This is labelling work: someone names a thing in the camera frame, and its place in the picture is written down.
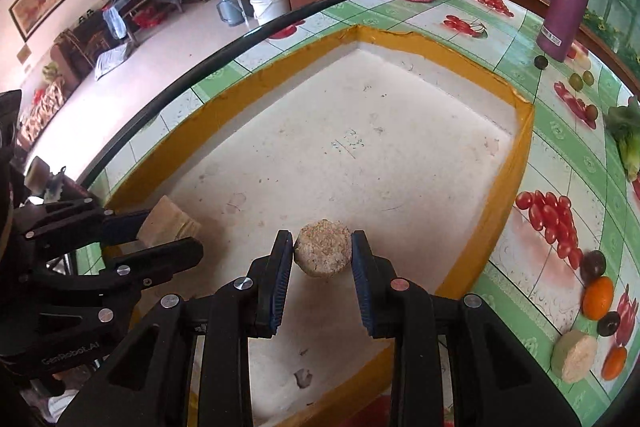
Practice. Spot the fruit print green tablecloth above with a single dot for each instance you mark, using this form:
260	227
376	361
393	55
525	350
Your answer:
550	167

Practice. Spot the round pale cake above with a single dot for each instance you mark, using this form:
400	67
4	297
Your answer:
572	357

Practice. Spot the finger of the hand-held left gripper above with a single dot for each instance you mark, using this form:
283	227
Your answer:
125	224
170	254

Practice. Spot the purple thermos bottle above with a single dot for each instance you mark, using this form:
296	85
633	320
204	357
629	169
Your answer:
567	2

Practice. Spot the grey cloth on floor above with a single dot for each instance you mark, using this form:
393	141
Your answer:
112	62

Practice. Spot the round crumbly tan cake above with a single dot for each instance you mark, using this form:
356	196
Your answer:
322	249

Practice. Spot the tan block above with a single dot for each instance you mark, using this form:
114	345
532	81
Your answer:
167	219

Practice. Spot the small brownish round fruit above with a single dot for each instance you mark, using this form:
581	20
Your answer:
591	112

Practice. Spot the yellow rimmed white tray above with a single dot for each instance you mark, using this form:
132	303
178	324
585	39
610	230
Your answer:
350	132

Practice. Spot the green leafy vegetable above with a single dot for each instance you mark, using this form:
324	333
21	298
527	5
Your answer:
625	127

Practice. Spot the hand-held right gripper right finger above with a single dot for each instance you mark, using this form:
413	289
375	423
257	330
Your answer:
361	287

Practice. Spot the dark purple plum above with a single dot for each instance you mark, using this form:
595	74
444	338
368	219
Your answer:
592	265
608	323

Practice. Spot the small dark round fruit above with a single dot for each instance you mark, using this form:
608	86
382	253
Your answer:
540	62

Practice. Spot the small green round fruit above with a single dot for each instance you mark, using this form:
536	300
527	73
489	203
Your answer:
588	78
576	81

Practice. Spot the white plastic bucket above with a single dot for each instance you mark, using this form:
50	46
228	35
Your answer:
270	4

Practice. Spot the large orange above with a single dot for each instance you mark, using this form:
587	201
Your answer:
597	298

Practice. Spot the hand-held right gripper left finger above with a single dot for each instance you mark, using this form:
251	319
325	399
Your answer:
280	287

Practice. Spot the small orange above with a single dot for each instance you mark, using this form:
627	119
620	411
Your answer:
614	363

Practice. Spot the grey metal kettle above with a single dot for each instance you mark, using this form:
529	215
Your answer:
230	9

